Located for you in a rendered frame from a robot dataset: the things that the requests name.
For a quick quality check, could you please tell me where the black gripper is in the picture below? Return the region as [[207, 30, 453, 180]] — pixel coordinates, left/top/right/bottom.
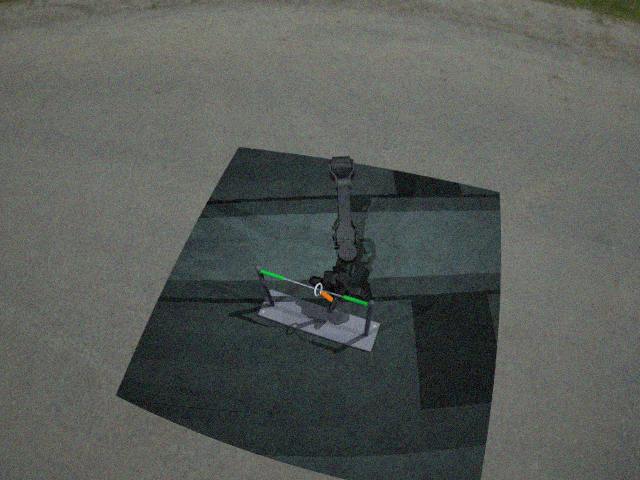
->
[[309, 264, 366, 313]]

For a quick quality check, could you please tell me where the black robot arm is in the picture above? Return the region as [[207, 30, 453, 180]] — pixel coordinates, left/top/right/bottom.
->
[[323, 156, 360, 286]]

